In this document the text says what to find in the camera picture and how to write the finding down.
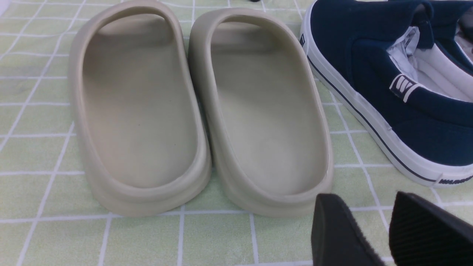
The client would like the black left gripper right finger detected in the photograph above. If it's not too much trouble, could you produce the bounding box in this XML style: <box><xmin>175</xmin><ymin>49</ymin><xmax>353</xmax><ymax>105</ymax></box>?
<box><xmin>389</xmin><ymin>191</ymin><xmax>473</xmax><ymax>266</ymax></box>

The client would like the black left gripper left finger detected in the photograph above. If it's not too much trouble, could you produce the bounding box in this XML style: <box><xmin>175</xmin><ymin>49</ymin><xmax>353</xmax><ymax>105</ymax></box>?
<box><xmin>311</xmin><ymin>194</ymin><xmax>385</xmax><ymax>266</ymax></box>

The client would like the right tan foam slide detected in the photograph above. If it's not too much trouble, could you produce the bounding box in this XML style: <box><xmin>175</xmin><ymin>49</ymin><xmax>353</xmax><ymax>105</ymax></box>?
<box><xmin>188</xmin><ymin>7</ymin><xmax>334</xmax><ymax>217</ymax></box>

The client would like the tan foam slide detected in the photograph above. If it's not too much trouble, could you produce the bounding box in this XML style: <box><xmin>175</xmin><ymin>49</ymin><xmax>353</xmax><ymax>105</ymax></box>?
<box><xmin>188</xmin><ymin>7</ymin><xmax>334</xmax><ymax>217</ymax></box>
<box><xmin>68</xmin><ymin>0</ymin><xmax>211</xmax><ymax>217</ymax></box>

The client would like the left navy canvas sneaker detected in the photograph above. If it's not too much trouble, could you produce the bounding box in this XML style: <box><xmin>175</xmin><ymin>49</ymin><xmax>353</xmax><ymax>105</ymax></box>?
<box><xmin>300</xmin><ymin>0</ymin><xmax>473</xmax><ymax>187</ymax></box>

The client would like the navy canvas sneaker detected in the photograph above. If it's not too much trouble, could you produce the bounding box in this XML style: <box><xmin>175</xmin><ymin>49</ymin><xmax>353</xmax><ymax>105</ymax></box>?
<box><xmin>455</xmin><ymin>7</ymin><xmax>473</xmax><ymax>62</ymax></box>
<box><xmin>300</xmin><ymin>0</ymin><xmax>473</xmax><ymax>187</ymax></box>

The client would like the right navy canvas sneaker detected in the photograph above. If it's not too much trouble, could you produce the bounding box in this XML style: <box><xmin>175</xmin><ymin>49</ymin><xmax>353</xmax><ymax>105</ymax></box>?
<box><xmin>455</xmin><ymin>7</ymin><xmax>473</xmax><ymax>62</ymax></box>

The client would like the left tan foam slide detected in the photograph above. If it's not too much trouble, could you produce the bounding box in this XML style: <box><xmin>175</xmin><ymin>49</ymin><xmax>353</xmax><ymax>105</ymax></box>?
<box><xmin>68</xmin><ymin>0</ymin><xmax>211</xmax><ymax>217</ymax></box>

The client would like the green checkered cloth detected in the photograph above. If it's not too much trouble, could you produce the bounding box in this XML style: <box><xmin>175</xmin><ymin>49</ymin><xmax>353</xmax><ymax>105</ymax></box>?
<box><xmin>0</xmin><ymin>0</ymin><xmax>473</xmax><ymax>266</ymax></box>

